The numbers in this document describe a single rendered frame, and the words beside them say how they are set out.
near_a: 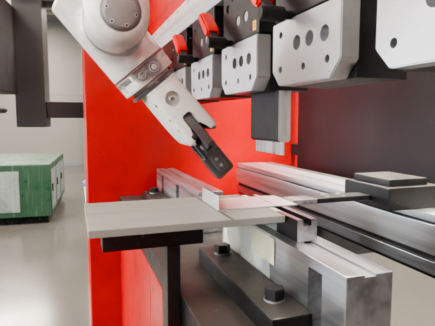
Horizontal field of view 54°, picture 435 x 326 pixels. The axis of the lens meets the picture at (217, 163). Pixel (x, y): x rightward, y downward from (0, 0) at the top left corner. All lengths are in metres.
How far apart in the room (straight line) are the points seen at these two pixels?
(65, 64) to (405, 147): 10.39
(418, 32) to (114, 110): 1.20
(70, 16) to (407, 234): 0.62
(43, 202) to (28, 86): 3.14
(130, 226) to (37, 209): 4.53
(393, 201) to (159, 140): 0.93
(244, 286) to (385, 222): 0.33
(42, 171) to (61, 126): 6.20
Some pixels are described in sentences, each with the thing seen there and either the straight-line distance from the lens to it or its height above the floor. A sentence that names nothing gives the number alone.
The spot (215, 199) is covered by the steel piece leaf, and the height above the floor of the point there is 1.01.
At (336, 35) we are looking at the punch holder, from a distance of 0.46.
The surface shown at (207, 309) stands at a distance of 0.62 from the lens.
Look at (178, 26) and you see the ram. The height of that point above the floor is 1.36.
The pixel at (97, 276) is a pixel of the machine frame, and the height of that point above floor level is 0.60.
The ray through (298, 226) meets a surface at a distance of 0.59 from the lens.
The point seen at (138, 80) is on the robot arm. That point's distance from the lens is 0.60.
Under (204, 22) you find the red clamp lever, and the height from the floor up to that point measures 1.29.
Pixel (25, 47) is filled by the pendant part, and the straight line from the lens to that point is 2.04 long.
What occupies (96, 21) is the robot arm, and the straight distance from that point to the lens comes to 0.53.
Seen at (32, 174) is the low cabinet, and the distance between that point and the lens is 5.02.
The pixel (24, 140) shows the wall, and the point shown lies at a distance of 11.28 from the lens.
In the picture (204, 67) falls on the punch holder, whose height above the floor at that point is 1.23.
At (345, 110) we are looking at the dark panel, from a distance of 1.37.
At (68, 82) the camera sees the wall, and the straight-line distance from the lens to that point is 11.16.
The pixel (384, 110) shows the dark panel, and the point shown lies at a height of 1.16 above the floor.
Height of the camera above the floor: 1.13
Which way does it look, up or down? 6 degrees down
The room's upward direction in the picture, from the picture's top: straight up
